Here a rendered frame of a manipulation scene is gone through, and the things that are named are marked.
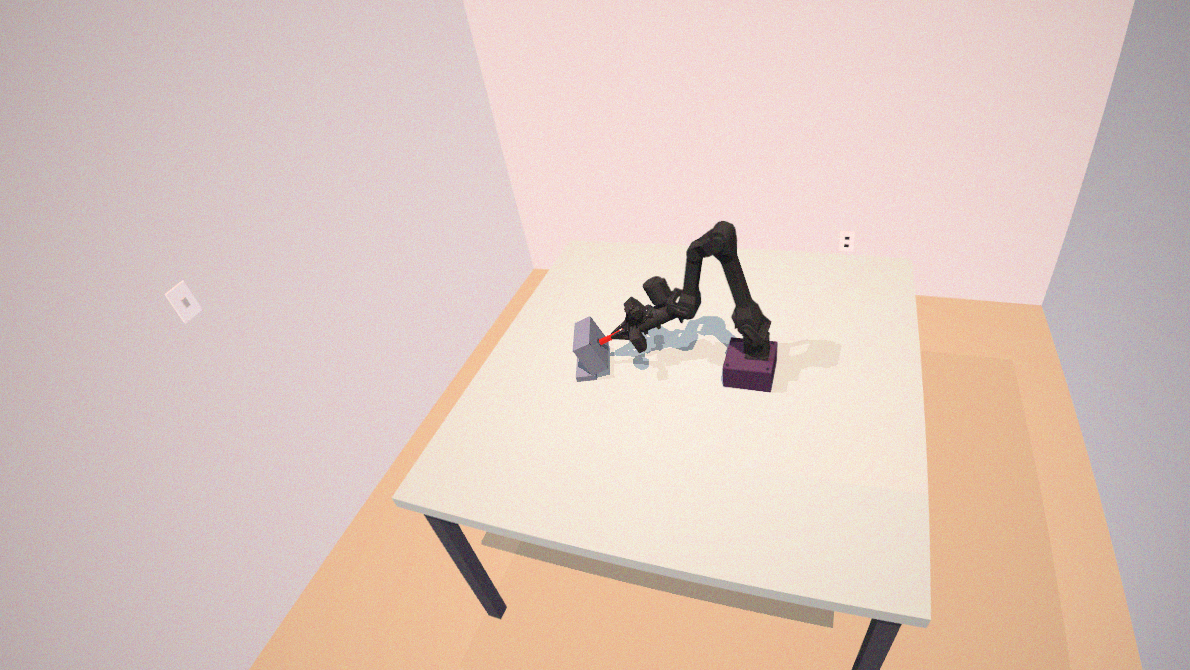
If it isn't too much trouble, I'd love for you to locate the grey sloped panel with square hole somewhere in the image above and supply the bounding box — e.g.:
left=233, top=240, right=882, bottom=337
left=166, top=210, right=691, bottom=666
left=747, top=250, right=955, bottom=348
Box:
left=572, top=317, right=609, bottom=382

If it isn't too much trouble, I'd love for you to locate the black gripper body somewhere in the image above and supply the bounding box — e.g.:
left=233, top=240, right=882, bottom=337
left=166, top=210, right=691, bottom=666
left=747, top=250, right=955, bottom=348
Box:
left=630, top=303, right=663, bottom=353

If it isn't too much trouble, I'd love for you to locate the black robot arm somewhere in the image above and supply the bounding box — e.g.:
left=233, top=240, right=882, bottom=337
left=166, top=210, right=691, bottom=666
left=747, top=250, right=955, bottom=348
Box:
left=624, top=221, right=771, bottom=361

